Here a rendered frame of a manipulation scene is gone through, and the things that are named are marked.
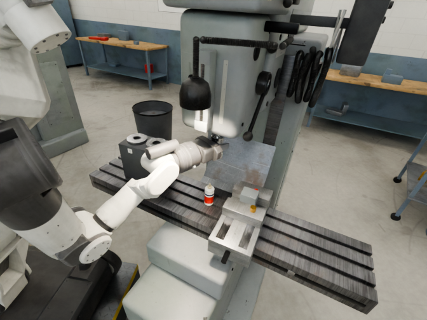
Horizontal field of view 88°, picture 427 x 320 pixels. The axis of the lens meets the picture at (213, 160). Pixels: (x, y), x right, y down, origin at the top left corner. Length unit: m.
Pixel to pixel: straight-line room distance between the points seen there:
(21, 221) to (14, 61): 0.26
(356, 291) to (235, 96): 0.71
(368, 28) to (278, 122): 0.48
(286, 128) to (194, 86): 0.69
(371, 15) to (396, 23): 4.06
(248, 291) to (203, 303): 0.67
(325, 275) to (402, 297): 1.45
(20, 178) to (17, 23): 0.21
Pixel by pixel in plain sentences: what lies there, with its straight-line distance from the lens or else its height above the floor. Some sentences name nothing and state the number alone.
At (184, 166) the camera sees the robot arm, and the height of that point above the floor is 1.24.
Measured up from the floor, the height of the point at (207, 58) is 1.54.
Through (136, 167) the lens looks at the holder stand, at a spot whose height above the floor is 1.01.
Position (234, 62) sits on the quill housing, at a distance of 0.59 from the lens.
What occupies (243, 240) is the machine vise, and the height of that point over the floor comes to 1.00.
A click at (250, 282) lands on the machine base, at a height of 0.20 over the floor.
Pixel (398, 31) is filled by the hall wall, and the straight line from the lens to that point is 4.90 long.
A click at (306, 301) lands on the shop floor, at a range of 1.93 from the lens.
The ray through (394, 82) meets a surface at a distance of 4.36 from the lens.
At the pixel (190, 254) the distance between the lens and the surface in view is 0.93.
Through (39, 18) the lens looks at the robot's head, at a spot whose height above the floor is 1.61.
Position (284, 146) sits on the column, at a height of 1.10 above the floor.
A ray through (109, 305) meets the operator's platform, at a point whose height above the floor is 0.40.
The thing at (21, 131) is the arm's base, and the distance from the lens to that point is 0.44.
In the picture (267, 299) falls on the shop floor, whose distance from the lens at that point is 1.85.
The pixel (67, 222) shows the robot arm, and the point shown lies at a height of 1.27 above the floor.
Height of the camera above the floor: 1.63
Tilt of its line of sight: 34 degrees down
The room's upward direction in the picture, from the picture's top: 4 degrees clockwise
